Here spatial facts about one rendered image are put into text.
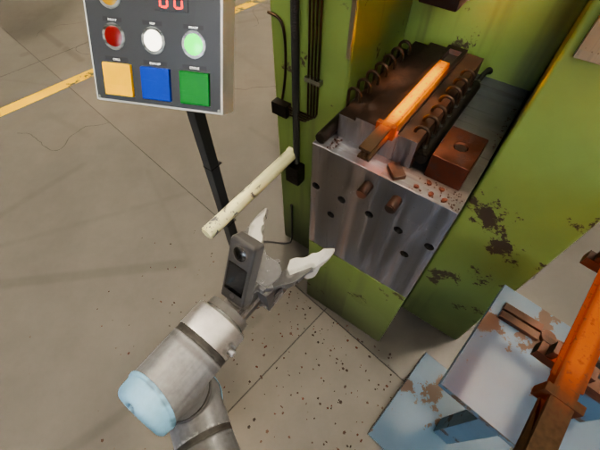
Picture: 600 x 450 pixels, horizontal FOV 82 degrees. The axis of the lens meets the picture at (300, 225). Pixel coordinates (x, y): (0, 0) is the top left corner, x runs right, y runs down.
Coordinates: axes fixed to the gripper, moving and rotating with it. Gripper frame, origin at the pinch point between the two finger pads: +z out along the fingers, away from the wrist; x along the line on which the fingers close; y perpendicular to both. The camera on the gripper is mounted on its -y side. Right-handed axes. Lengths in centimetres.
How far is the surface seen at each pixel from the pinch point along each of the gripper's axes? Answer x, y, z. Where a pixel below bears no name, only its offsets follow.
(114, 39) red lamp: -64, -9, 13
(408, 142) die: 5.6, 1.6, 33.0
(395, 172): 5.9, 7.3, 28.6
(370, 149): 1.0, -1.2, 23.0
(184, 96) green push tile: -45.6, 0.7, 14.7
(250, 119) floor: -120, 100, 108
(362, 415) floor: 31, 100, -1
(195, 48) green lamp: -45, -8, 21
